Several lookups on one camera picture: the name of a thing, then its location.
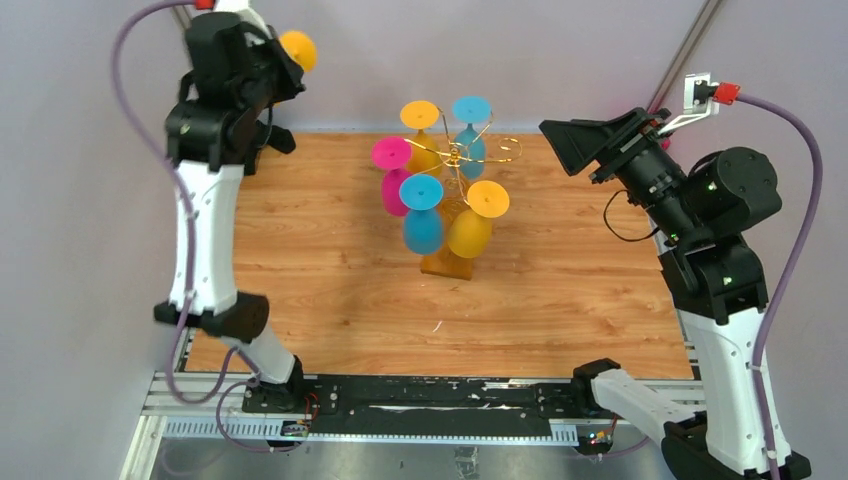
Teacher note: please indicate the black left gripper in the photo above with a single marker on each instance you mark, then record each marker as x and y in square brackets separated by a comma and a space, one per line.
[262, 40]

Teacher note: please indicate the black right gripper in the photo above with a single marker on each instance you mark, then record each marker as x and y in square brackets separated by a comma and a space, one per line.
[610, 141]

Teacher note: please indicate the yellow wine glass taken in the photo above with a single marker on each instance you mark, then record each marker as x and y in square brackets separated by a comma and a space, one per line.
[470, 232]
[299, 57]

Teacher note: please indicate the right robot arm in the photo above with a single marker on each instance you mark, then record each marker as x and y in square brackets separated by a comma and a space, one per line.
[718, 287]

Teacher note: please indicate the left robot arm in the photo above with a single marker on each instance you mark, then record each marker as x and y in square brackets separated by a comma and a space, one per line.
[204, 294]

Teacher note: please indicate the blue wine glass rear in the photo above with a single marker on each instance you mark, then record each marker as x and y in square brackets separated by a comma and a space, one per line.
[471, 110]

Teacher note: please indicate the blue wine glass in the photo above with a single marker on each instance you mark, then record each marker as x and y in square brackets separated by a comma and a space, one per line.
[471, 110]
[423, 230]

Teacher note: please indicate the pink wine glass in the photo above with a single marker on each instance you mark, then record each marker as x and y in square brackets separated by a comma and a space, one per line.
[391, 154]

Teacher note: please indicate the yellow wine glass rear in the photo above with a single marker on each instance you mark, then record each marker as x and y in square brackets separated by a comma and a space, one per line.
[420, 115]

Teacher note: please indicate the blue wine glass front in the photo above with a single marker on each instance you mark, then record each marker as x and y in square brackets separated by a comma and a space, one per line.
[423, 230]

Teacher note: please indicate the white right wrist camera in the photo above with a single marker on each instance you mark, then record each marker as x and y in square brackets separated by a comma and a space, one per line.
[702, 100]

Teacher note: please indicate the gold wire wine glass rack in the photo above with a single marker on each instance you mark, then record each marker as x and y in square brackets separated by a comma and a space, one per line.
[444, 263]

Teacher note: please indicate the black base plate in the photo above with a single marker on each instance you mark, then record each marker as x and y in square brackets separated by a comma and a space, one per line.
[428, 406]

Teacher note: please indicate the aluminium front rail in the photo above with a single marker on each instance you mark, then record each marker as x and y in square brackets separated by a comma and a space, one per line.
[216, 439]

